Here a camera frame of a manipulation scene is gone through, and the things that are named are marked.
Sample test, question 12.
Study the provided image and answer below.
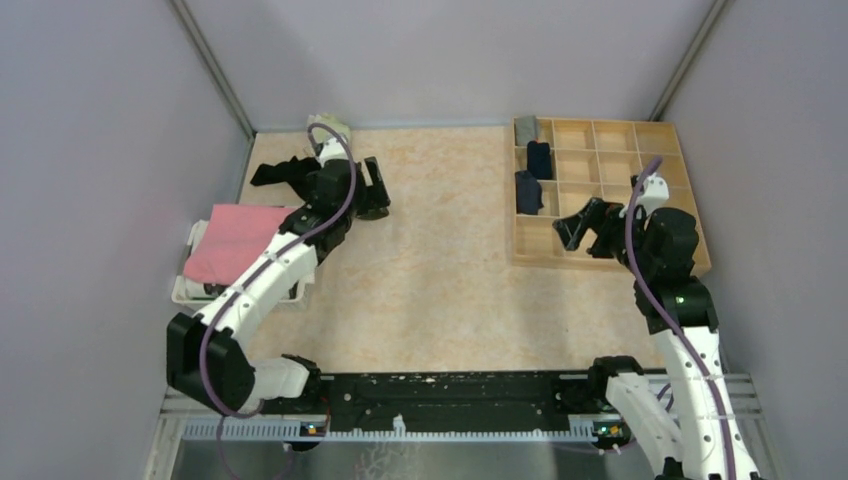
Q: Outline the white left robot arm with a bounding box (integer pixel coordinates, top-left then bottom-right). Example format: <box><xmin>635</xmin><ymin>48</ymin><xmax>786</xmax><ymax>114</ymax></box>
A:
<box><xmin>166</xmin><ymin>157</ymin><xmax>391</xmax><ymax>418</ymax></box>

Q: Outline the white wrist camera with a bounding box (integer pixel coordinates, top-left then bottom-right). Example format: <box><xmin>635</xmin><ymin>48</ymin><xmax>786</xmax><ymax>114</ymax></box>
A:
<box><xmin>316</xmin><ymin>138</ymin><xmax>349</xmax><ymax>168</ymax></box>
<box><xmin>628</xmin><ymin>173</ymin><xmax>670</xmax><ymax>220</ymax></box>

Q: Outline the navy orange underwear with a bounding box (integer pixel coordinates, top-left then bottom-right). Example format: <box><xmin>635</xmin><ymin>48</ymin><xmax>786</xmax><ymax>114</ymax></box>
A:
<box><xmin>526</xmin><ymin>140</ymin><xmax>554</xmax><ymax>180</ymax></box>

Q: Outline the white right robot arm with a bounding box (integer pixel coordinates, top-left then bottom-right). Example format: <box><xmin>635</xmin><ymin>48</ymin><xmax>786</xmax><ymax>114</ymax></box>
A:
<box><xmin>552</xmin><ymin>197</ymin><xmax>764</xmax><ymax>479</ymax></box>

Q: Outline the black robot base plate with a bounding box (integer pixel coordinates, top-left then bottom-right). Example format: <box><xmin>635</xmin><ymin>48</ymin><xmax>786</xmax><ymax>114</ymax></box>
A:
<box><xmin>261</xmin><ymin>370</ymin><xmax>614</xmax><ymax>433</ymax></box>

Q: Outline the aluminium frame rail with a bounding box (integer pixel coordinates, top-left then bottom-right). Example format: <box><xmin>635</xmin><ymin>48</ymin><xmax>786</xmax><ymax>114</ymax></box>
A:
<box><xmin>142</xmin><ymin>374</ymin><xmax>790</xmax><ymax>480</ymax></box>

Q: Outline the white folded cloth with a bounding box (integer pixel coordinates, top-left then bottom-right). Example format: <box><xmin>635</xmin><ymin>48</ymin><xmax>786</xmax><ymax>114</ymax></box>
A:
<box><xmin>175</xmin><ymin>220</ymin><xmax>216</xmax><ymax>305</ymax></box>

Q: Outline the light green underwear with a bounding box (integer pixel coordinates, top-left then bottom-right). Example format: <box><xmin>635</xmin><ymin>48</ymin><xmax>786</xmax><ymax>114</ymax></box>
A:
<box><xmin>306</xmin><ymin>113</ymin><xmax>352</xmax><ymax>150</ymax></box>

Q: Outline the wooden compartment tray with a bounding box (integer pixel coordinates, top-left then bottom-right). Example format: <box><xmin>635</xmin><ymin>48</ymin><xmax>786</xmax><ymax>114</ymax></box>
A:
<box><xmin>505</xmin><ymin>117</ymin><xmax>698</xmax><ymax>271</ymax></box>

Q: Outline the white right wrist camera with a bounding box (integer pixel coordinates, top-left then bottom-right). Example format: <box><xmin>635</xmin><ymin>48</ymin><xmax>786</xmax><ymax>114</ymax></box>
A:
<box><xmin>628</xmin><ymin>173</ymin><xmax>670</xmax><ymax>220</ymax></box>

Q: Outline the pink folded cloth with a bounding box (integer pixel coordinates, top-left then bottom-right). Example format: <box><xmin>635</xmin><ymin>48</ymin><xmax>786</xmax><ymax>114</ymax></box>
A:
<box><xmin>183</xmin><ymin>204</ymin><xmax>295</xmax><ymax>286</ymax></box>

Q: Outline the navy underwear cream waistband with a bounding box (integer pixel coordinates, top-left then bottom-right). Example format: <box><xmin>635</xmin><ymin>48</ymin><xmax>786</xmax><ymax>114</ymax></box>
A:
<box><xmin>514</xmin><ymin>170</ymin><xmax>544</xmax><ymax>215</ymax></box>

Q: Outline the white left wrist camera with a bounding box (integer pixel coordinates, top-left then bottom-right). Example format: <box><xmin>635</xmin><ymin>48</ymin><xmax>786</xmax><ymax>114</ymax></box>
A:
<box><xmin>316</xmin><ymin>138</ymin><xmax>349</xmax><ymax>168</ymax></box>

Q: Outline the black underwear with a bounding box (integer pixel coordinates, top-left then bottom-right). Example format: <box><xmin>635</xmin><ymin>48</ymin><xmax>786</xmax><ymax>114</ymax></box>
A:
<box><xmin>250</xmin><ymin>156</ymin><xmax>321</xmax><ymax>201</ymax></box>

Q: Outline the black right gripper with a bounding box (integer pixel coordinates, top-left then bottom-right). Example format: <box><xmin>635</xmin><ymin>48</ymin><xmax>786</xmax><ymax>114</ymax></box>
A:
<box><xmin>554</xmin><ymin>196</ymin><xmax>656</xmax><ymax>278</ymax></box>

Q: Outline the dark green underwear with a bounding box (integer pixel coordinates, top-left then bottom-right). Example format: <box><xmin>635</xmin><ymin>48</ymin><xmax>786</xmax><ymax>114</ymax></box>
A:
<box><xmin>356</xmin><ymin>201</ymin><xmax>390</xmax><ymax>221</ymax></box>

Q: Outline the white perforated plastic basket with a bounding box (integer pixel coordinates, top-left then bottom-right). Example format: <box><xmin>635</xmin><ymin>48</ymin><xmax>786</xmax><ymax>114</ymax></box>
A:
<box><xmin>171</xmin><ymin>220</ymin><xmax>319</xmax><ymax>311</ymax></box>

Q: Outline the grey underwear white waistband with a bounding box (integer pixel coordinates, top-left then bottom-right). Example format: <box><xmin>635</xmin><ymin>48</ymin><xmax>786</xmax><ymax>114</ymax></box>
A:
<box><xmin>513</xmin><ymin>115</ymin><xmax>540</xmax><ymax>147</ymax></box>

